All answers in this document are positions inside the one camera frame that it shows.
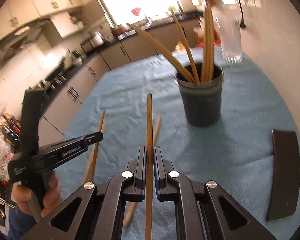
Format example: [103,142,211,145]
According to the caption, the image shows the wooden chopstick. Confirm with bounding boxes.
[145,93,153,240]
[123,115,162,228]
[82,110,105,184]

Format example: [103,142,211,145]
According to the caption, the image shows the lower kitchen cabinets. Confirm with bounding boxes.
[39,30,160,146]

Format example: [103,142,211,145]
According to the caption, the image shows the kitchen cabinets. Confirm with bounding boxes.
[0,0,83,40]
[39,30,160,146]

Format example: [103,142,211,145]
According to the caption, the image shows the upper kitchen cabinets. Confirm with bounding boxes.
[0,0,83,40]

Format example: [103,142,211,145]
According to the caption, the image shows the person's left hand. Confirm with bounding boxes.
[13,171,63,218]

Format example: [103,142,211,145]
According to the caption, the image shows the sauce bottles on counter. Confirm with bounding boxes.
[0,114,21,151]

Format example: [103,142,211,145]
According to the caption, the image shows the black smartphone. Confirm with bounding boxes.
[266,129,300,221]

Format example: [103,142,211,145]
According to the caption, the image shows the dark perforated utensil holder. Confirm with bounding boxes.
[174,65,224,127]

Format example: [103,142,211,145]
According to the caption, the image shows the blue table cloth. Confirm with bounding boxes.
[65,52,300,239]

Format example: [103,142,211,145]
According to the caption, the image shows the silver rice cooker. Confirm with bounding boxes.
[81,31,107,54]

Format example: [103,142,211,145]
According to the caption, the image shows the chopstick in holder far left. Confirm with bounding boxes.
[127,23,195,82]

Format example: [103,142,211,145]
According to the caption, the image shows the brown clay pot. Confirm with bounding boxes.
[111,24,127,37]

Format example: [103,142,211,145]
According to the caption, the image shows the yellow plastic bag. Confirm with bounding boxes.
[174,41,186,51]

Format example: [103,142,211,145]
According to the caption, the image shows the chopstick in holder leaning left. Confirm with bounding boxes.
[170,9,200,83]

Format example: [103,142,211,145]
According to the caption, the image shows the pink cloth at window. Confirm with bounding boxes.
[132,7,141,17]

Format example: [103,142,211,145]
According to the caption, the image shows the clear glass mug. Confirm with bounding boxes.
[215,8,242,63]

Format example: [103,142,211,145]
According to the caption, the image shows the black power cable with plug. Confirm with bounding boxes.
[230,0,247,29]

